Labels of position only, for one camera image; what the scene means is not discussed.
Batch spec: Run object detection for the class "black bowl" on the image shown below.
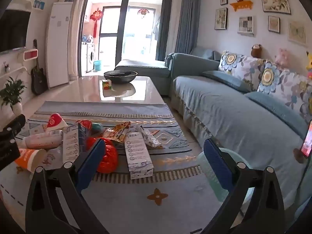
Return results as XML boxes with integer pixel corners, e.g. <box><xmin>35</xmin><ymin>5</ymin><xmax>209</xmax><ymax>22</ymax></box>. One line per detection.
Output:
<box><xmin>104</xmin><ymin>70</ymin><xmax>138</xmax><ymax>84</ymax></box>

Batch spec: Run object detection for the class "pink plush toy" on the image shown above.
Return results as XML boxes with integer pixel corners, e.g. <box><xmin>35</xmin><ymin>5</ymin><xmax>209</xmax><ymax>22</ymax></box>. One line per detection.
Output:
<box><xmin>275</xmin><ymin>48</ymin><xmax>291</xmax><ymax>69</ymax></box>

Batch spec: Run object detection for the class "white patterned wrapper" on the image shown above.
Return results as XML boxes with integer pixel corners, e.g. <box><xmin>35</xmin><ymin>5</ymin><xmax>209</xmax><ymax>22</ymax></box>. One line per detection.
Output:
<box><xmin>133</xmin><ymin>124</ymin><xmax>164</xmax><ymax>149</ymax></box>

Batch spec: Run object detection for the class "orange and white paper cup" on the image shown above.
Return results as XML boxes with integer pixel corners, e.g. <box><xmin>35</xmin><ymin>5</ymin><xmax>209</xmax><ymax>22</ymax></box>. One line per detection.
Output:
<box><xmin>14</xmin><ymin>149</ymin><xmax>47</xmax><ymax>173</ymax></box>

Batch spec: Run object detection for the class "white printed flat packet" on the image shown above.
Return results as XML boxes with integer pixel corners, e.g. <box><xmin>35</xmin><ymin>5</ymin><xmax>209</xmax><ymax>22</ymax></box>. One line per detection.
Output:
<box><xmin>41</xmin><ymin>147</ymin><xmax>64</xmax><ymax>170</ymax></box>

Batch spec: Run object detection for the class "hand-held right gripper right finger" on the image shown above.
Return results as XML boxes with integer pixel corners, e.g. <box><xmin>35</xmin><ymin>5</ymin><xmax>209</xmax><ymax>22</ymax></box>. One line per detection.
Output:
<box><xmin>202</xmin><ymin>138</ymin><xmax>285</xmax><ymax>234</ymax></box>

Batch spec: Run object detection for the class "red and white wall shelf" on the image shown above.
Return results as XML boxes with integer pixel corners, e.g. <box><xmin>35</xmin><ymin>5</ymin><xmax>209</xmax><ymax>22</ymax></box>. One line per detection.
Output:
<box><xmin>22</xmin><ymin>49</ymin><xmax>39</xmax><ymax>61</ymax></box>

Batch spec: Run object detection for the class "glossy coffee table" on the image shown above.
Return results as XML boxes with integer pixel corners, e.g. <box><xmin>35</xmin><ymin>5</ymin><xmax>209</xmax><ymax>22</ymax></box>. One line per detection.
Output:
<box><xmin>40</xmin><ymin>75</ymin><xmax>169</xmax><ymax>104</ymax></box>

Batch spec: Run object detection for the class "yellow snack wrapper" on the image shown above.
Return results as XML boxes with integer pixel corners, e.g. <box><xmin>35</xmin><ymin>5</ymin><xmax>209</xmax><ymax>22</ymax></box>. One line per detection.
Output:
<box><xmin>101</xmin><ymin>121</ymin><xmax>131</xmax><ymax>148</ymax></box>

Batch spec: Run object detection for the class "dark framed sliding door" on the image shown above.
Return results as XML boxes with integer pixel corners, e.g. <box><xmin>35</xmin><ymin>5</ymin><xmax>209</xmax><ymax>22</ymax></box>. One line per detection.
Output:
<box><xmin>78</xmin><ymin>0</ymin><xmax>173</xmax><ymax>76</ymax></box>

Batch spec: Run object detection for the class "white refrigerator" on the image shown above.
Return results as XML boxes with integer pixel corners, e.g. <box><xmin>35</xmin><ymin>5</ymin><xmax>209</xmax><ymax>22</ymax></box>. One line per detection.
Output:
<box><xmin>46</xmin><ymin>1</ymin><xmax>74</xmax><ymax>88</ymax></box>

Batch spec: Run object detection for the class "floral cushion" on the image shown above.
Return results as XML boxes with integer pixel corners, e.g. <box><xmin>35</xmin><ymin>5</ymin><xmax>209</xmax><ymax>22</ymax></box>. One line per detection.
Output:
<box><xmin>257</xmin><ymin>60</ymin><xmax>312</xmax><ymax>123</ymax></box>
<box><xmin>218</xmin><ymin>50</ymin><xmax>267</xmax><ymax>91</ymax></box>

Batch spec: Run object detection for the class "red plastic bag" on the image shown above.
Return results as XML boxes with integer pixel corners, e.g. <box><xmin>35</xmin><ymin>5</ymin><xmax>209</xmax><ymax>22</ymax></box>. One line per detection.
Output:
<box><xmin>85</xmin><ymin>137</ymin><xmax>119</xmax><ymax>174</ymax></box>

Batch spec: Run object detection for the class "white washing machine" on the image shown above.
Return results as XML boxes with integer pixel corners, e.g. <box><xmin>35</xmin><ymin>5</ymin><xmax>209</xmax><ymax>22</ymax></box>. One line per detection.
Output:
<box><xmin>81</xmin><ymin>43</ymin><xmax>96</xmax><ymax>73</ymax></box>

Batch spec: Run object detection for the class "small brown picture frame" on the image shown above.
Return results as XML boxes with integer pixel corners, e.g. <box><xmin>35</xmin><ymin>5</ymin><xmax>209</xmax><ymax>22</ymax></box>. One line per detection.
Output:
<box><xmin>268</xmin><ymin>15</ymin><xmax>281</xmax><ymax>34</ymax></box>

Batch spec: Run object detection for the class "black guitar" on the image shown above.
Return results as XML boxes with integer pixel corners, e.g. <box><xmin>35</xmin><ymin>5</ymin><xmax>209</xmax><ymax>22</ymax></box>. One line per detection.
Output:
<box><xmin>31</xmin><ymin>39</ymin><xmax>48</xmax><ymax>96</ymax></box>

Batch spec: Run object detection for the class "black flat television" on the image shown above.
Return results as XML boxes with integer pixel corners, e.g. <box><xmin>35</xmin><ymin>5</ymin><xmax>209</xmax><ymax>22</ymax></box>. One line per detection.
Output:
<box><xmin>0</xmin><ymin>9</ymin><xmax>32</xmax><ymax>54</ymax></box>

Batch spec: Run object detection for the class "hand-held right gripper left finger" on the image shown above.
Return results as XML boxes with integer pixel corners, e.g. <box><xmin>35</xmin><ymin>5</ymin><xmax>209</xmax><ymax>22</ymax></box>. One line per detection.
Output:
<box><xmin>26</xmin><ymin>138</ymin><xmax>110</xmax><ymax>234</ymax></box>

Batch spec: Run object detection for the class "orange wall shelf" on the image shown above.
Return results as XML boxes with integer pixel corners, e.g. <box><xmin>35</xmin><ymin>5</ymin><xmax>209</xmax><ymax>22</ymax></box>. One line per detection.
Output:
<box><xmin>229</xmin><ymin>1</ymin><xmax>254</xmax><ymax>12</ymax></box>

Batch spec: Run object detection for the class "red and white paper cup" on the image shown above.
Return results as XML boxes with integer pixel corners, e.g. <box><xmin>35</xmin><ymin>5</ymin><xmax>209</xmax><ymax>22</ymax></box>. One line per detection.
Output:
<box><xmin>46</xmin><ymin>113</ymin><xmax>69</xmax><ymax>130</ymax></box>

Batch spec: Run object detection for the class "light green plastic basket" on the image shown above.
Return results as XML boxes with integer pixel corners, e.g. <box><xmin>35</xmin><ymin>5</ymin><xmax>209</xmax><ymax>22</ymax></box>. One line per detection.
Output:
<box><xmin>195</xmin><ymin>149</ymin><xmax>255</xmax><ymax>216</ymax></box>

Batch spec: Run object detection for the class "green potted plant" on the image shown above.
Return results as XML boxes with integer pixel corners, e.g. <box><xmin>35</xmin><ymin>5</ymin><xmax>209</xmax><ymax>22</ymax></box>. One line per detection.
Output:
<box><xmin>0</xmin><ymin>77</ymin><xmax>27</xmax><ymax>115</ymax></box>

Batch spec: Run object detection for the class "smartphone with lit screen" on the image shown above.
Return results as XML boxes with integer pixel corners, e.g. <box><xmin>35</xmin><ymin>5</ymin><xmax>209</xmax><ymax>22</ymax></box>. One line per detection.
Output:
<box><xmin>300</xmin><ymin>120</ymin><xmax>312</xmax><ymax>158</ymax></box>

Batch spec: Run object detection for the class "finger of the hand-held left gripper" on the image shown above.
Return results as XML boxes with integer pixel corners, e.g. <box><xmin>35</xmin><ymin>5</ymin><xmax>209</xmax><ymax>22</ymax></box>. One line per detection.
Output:
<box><xmin>0</xmin><ymin>114</ymin><xmax>26</xmax><ymax>142</ymax></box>

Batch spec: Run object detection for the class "yellow plush toy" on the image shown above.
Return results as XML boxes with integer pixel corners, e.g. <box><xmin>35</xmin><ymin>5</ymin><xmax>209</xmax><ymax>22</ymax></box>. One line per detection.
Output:
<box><xmin>306</xmin><ymin>51</ymin><xmax>312</xmax><ymax>79</ymax></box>

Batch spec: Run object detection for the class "white collage picture frame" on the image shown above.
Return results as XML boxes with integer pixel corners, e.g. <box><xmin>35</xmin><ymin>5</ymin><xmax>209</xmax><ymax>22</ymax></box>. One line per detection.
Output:
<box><xmin>237</xmin><ymin>16</ymin><xmax>255</xmax><ymax>36</ymax></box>

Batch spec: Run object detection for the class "pale butterfly picture frame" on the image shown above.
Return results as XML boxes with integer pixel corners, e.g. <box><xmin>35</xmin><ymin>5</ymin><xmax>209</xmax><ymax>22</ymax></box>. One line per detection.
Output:
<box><xmin>287</xmin><ymin>20</ymin><xmax>308</xmax><ymax>46</ymax></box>

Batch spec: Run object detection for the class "plain blue cushion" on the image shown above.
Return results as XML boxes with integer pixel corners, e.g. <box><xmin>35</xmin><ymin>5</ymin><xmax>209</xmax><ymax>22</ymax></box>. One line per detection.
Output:
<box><xmin>244</xmin><ymin>91</ymin><xmax>309</xmax><ymax>140</ymax></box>
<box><xmin>201</xmin><ymin>70</ymin><xmax>253</xmax><ymax>93</ymax></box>

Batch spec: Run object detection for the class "brown plush toy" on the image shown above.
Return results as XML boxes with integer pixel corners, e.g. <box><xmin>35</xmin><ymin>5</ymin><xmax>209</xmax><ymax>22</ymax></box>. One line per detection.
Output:
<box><xmin>251</xmin><ymin>44</ymin><xmax>263</xmax><ymax>59</ymax></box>

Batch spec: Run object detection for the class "white and blue milk carton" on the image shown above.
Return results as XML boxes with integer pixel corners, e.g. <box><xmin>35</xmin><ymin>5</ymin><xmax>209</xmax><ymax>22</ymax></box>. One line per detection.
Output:
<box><xmin>124</xmin><ymin>132</ymin><xmax>154</xmax><ymax>179</ymax></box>
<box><xmin>62</xmin><ymin>122</ymin><xmax>92</xmax><ymax>166</ymax></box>

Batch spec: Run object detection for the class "small red packet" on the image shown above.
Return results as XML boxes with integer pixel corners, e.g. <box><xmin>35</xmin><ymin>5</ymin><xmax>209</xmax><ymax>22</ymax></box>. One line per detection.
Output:
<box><xmin>76</xmin><ymin>119</ymin><xmax>93</xmax><ymax>131</ymax></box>

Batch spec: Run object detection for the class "tall dark picture frame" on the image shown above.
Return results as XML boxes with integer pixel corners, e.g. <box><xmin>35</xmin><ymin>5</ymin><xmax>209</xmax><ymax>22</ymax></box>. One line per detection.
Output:
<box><xmin>214</xmin><ymin>7</ymin><xmax>229</xmax><ymax>31</ymax></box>

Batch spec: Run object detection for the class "large floral picture frame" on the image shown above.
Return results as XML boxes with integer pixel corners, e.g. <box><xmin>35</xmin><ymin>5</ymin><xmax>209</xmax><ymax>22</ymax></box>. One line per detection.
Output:
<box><xmin>259</xmin><ymin>0</ymin><xmax>292</xmax><ymax>15</ymax></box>

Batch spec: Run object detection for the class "blue fabric sofa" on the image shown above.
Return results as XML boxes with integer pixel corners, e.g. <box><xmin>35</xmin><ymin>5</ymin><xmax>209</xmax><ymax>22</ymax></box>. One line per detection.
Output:
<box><xmin>114</xmin><ymin>46</ymin><xmax>312</xmax><ymax>221</ymax></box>

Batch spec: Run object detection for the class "blue curtain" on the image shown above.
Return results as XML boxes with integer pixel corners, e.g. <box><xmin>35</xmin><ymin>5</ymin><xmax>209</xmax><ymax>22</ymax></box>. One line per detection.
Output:
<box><xmin>175</xmin><ymin>0</ymin><xmax>203</xmax><ymax>54</ymax></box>

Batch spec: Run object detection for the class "red hanging knot ornament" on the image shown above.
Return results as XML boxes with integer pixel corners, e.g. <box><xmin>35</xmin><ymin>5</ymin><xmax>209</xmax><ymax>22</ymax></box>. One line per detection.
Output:
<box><xmin>89</xmin><ymin>8</ymin><xmax>103</xmax><ymax>39</ymax></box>

